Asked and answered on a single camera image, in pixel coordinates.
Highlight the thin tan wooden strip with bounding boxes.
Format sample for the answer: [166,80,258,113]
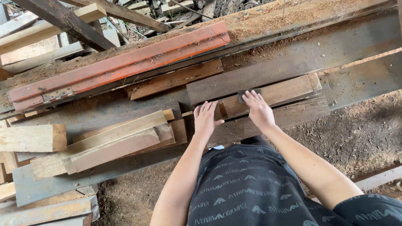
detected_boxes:
[72,109,175,143]

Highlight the dark grey sanding block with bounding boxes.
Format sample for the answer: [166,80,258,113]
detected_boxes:
[237,89,262,104]

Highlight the small pale wood offcuts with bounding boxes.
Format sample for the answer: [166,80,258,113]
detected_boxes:
[0,152,32,184]

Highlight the orange painted wooden beam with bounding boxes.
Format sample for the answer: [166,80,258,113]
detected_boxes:
[8,21,231,112]

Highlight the wide dark wooden board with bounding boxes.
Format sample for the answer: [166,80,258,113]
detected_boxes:
[206,95,330,148]

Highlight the metal hinge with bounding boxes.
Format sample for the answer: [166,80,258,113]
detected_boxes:
[42,87,75,103]

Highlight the heap of wood scraps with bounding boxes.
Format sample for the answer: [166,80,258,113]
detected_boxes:
[100,0,220,40]

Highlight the dark diagonal wooden beam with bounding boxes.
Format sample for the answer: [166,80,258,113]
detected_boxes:
[12,0,117,53]

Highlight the reddish brown wooden plank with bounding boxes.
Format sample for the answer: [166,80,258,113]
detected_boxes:
[125,58,224,101]

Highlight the light brown wooden block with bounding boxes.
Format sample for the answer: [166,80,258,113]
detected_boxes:
[214,73,323,121]

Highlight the dark patterned shirt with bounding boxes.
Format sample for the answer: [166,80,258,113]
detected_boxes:
[188,136,402,226]

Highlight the grey flat board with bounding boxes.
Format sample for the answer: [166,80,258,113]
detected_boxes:
[13,144,190,208]

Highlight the pile of pale lumber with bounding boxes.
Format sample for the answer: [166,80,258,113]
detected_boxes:
[0,3,121,81]

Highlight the small brown wooden block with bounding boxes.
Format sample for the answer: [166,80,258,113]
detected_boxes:
[170,118,189,145]

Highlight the stack of pale planks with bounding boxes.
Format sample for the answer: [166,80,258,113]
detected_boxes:
[0,182,101,226]

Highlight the person's left hand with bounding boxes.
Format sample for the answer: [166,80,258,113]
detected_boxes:
[193,100,225,139]

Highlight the rough pale brown plank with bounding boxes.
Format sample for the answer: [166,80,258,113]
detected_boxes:
[61,126,162,175]

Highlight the dark weathered wooden plank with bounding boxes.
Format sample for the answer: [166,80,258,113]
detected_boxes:
[187,57,324,106]

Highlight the pale plank on ground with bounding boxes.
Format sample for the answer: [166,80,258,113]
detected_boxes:
[307,165,402,203]

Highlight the long pale wooden plank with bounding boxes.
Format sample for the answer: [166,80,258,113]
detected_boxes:
[30,110,168,181]

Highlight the brown diagonal wooden beam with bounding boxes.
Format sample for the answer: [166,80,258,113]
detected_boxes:
[61,0,172,34]

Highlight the person's right hand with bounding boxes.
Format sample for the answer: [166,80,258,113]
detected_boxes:
[242,90,277,132]

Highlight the pale short wooden block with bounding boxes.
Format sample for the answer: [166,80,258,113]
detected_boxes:
[0,124,67,153]

